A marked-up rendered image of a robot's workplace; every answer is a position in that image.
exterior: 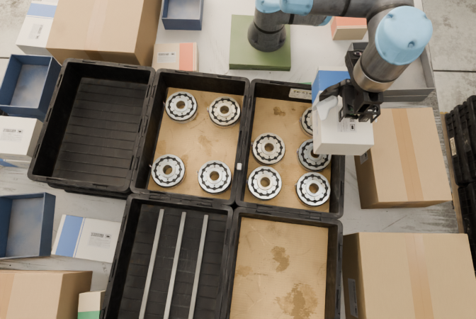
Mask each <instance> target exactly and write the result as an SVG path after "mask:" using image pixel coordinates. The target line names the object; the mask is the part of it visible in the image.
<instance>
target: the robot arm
mask: <svg viewBox="0 0 476 319"><path fill-rule="evenodd" d="M332 16H337V17H349V18H366V24H367V29H368V45H367V47H366V48H365V50H364V51H362V50H353V51H347V52H346V58H345V63H346V67H347V70H348V73H349V76H350V79H345V80H343V81H341V82H339V83H337V84H335V85H332V86H329V87H327V88H326V89H325V90H324V91H323V92H322V93H321V94H320V95H319V97H318V98H317V99H316V101H315V102H314V103H313V105H312V111H315V110H317V111H318V114H319V119H320V120H321V121H325V120H326V119H327V116H328V114H329V111H330V109H331V108H333V107H335V106H336V105H337V104H338V102H339V99H338V95H340V97H342V104H343V106H342V108H341V110H340V111H339V122H341V121H342V119H343V118H350V119H356V120H357V119H358V122H359V123H360V122H367V121H368V120H369V119H370V123H372V122H373V121H375V122H376V123H377V121H378V116H379V115H380V114H381V112H380V104H382V103H383V102H384V98H383V92H384V91H385V90H386V89H388V88H389V87H390V86H391V85H392V84H393V83H394V82H395V80H396V79H397V78H398V77H399V76H400V75H401V74H402V73H403V71H405V70H406V68H408V66H409V65H410V64H411V63H412V62H413V61H415V59H416V58H418V56H420V54H421V53H422V52H423V50H424V48H425V46H426V45H427V44H428V42H429V41H430V39H431V36H432V33H433V27H432V23H431V20H429V19H428V18H427V17H426V14H425V13H424V12H423V11H421V10H420V9H417V8H415V7H414V0H255V11H254V19H253V21H252V22H251V24H250V26H249V28H248V33H247V37H248V41H249V43H250V44H251V46H252V47H254V48H255V49H257V50H259V51H262V52H273V51H276V50H278V49H280V48H281V47H282V46H283V44H284V42H285V39H286V29H285V24H287V25H301V26H315V27H317V26H325V25H326V24H328V23H329V22H330V20H331V19H332ZM342 110H343V116H342V117H341V112H342ZM373 117H374V118H373Z"/></svg>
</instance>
